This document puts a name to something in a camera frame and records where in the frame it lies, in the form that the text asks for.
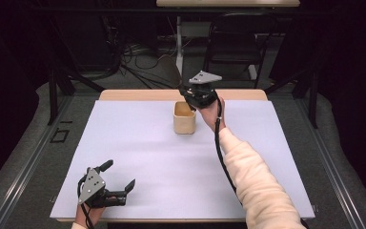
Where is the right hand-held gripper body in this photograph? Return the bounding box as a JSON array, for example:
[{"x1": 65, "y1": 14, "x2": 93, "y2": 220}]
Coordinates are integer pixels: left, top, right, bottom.
[{"x1": 179, "y1": 70, "x2": 223, "y2": 112}]

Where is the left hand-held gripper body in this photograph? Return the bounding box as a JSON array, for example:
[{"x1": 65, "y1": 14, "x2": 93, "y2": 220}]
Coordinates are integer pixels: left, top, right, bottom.
[{"x1": 76, "y1": 166, "x2": 128, "y2": 209}]

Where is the beige square cup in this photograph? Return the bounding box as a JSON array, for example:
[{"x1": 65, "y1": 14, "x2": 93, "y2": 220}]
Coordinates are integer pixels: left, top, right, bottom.
[{"x1": 173, "y1": 100, "x2": 197, "y2": 135}]

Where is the person's right hand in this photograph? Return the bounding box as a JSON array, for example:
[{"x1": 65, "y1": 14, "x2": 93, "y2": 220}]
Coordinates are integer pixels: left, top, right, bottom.
[{"x1": 197, "y1": 96, "x2": 227, "y2": 134}]

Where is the person's left hand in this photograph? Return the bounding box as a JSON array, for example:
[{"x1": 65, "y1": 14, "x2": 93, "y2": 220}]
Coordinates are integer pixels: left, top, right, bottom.
[{"x1": 74, "y1": 197, "x2": 119, "y2": 228}]

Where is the white table mat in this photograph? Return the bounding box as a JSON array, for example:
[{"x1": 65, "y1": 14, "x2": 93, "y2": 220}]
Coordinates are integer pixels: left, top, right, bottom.
[{"x1": 49, "y1": 99, "x2": 316, "y2": 220}]

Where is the wooden table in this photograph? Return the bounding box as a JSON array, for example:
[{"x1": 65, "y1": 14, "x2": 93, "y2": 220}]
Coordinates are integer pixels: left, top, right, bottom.
[{"x1": 56, "y1": 89, "x2": 270, "y2": 223}]

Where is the black folding chair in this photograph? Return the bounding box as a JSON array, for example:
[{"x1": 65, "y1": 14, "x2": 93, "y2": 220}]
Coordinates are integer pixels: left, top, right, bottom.
[{"x1": 202, "y1": 12, "x2": 279, "y2": 90}]

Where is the black metal stand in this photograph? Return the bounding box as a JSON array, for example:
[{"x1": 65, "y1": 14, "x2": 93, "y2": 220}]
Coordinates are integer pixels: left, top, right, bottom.
[
  {"x1": 46, "y1": 61, "x2": 107, "y2": 127},
  {"x1": 264, "y1": 61, "x2": 320, "y2": 130}
]

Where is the white-legged background table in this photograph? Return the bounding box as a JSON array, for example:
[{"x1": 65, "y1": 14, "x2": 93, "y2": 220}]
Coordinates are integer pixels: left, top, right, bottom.
[{"x1": 155, "y1": 0, "x2": 301, "y2": 81}]

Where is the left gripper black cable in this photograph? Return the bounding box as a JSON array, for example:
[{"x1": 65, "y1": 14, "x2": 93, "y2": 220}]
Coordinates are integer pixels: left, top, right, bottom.
[{"x1": 76, "y1": 175, "x2": 95, "y2": 229}]

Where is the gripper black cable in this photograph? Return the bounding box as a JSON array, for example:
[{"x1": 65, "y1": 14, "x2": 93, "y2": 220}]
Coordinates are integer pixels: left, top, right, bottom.
[
  {"x1": 213, "y1": 96, "x2": 311, "y2": 229},
  {"x1": 76, "y1": 175, "x2": 95, "y2": 229}
]

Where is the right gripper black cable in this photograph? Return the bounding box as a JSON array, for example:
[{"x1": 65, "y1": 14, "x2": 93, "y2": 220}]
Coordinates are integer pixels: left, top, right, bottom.
[{"x1": 213, "y1": 96, "x2": 311, "y2": 229}]

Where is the bundle of floor cables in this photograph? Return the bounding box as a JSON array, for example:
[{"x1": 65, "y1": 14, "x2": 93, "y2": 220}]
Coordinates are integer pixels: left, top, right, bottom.
[{"x1": 108, "y1": 37, "x2": 193, "y2": 90}]

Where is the metal floor rail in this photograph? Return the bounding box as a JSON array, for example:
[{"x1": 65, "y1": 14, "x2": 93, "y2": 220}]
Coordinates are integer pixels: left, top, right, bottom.
[
  {"x1": 294, "y1": 94, "x2": 366, "y2": 229},
  {"x1": 0, "y1": 94, "x2": 74, "y2": 229}
]

